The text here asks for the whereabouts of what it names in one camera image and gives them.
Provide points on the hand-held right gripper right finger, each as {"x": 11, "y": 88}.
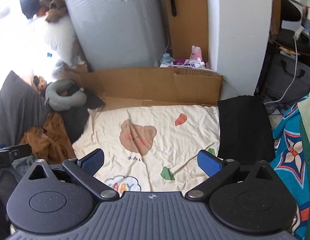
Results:
{"x": 209, "y": 165}

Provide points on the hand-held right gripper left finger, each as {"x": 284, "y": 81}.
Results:
{"x": 92, "y": 162}

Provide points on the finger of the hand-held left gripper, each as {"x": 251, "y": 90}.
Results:
{"x": 21, "y": 151}

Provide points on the black knit garment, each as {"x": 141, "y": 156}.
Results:
{"x": 244, "y": 127}

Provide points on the blue denim garment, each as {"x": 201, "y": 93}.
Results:
{"x": 20, "y": 165}

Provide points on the dark grey garment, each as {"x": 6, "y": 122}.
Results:
{"x": 15, "y": 110}

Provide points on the black jacket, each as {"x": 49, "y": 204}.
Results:
{"x": 75, "y": 122}

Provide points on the cream bear printed blanket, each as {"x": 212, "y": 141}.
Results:
{"x": 165, "y": 135}

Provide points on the black cloth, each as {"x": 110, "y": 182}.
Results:
{"x": 92, "y": 100}

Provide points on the grey neck pillow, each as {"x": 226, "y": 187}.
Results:
{"x": 55, "y": 97}

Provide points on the brown plush toy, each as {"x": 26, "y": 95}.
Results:
{"x": 41, "y": 82}

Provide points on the teal printed blanket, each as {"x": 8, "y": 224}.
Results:
{"x": 287, "y": 155}

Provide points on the cardboard box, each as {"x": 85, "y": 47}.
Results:
{"x": 82, "y": 67}

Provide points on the folded cardboard sheet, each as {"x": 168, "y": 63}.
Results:
{"x": 150, "y": 85}

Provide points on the green cloth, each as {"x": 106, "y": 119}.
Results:
{"x": 308, "y": 130}

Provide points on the grey bag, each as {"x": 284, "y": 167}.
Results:
{"x": 279, "y": 77}

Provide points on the pink packet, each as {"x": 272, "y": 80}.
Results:
{"x": 196, "y": 53}

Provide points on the light blue bottle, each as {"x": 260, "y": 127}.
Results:
{"x": 167, "y": 58}

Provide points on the white pillow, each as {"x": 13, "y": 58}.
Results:
{"x": 55, "y": 40}

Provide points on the grey wrapped mattress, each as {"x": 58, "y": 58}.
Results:
{"x": 115, "y": 30}

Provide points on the black hanging garment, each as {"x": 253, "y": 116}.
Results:
{"x": 30, "y": 5}

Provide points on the brown knit hanging garment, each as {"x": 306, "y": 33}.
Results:
{"x": 55, "y": 7}

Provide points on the black chair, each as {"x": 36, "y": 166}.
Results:
{"x": 289, "y": 40}

